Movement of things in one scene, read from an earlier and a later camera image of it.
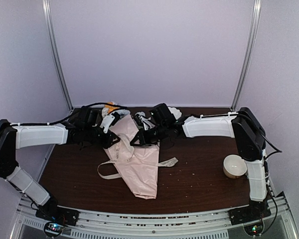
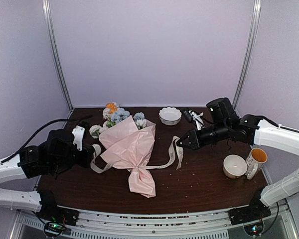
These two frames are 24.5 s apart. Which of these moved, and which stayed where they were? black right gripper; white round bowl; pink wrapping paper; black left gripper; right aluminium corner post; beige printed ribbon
Moved: black right gripper; black left gripper; beige printed ribbon; pink wrapping paper
Stayed: right aluminium corner post; white round bowl
